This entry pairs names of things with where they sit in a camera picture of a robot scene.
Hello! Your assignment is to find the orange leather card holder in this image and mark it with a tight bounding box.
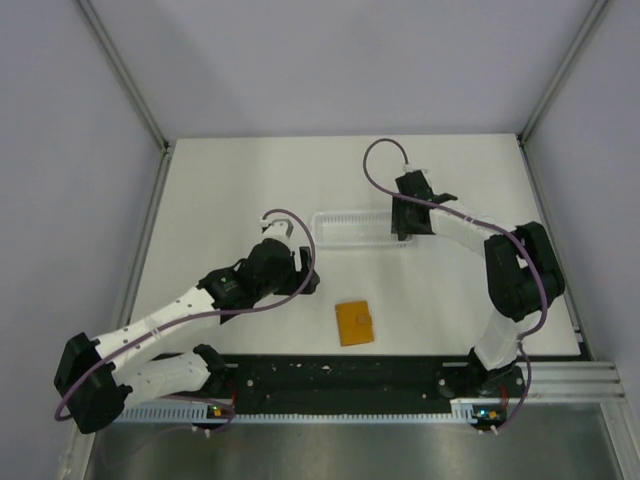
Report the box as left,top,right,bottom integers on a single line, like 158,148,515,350
335,300,375,347

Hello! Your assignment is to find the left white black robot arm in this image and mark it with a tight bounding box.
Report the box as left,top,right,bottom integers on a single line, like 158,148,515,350
54,237,320,435

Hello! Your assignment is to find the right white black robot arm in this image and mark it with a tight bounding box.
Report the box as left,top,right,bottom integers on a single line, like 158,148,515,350
391,171,565,396

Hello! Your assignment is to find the clear plastic card tray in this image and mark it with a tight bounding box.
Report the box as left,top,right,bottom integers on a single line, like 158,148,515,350
311,210,415,249

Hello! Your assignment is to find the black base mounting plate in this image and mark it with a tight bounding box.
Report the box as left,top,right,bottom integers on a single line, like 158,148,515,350
169,353,526,416

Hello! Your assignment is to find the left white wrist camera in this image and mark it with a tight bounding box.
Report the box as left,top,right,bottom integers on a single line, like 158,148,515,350
260,218,294,245

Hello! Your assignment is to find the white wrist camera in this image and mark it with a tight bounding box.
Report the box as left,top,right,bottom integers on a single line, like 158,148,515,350
260,218,294,245
403,164,429,175

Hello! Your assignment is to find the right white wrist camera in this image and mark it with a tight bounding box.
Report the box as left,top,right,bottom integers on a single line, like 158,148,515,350
403,164,429,175

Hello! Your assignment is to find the grey slotted cable duct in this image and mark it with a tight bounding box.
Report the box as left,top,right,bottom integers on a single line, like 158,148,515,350
117,402,504,426

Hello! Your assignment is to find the aluminium front rail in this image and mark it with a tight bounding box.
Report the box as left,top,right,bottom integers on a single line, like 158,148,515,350
527,361,626,404

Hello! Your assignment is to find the left aluminium frame post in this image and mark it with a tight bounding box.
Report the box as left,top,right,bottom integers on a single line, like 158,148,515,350
74,0,174,151

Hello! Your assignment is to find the aluminium frame post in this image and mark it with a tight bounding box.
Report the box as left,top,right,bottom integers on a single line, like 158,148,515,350
74,0,174,151
517,0,612,148

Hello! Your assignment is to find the right aluminium frame post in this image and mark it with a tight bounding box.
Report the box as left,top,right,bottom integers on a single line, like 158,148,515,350
517,0,612,148

